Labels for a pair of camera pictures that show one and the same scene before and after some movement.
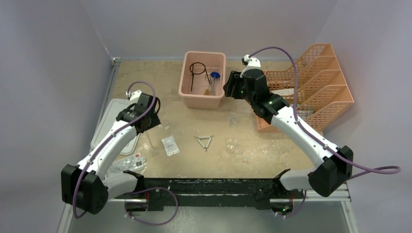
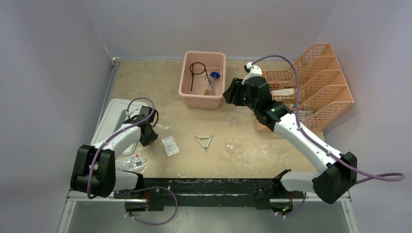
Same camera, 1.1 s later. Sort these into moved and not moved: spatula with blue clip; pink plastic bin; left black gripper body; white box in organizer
Moved: left black gripper body
Not moved: pink plastic bin; spatula with blue clip; white box in organizer
